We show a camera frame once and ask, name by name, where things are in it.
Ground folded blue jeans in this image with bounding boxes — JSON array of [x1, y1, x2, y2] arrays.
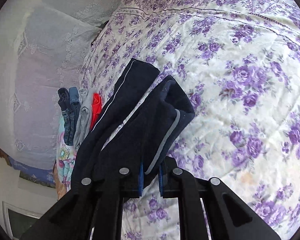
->
[[58, 87, 81, 146]]

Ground purple floral bedspread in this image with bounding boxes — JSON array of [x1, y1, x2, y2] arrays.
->
[[79, 0, 300, 239]]

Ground folded grey garment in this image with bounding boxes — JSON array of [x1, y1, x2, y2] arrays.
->
[[74, 88, 95, 150]]

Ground navy blue track pants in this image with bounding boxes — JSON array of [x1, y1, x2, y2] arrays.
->
[[71, 59, 195, 190]]

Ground colourful floral folded quilt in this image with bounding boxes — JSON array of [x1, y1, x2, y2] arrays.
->
[[56, 115, 77, 192]]

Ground white lace curtain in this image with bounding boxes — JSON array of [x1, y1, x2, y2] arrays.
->
[[0, 0, 121, 170]]

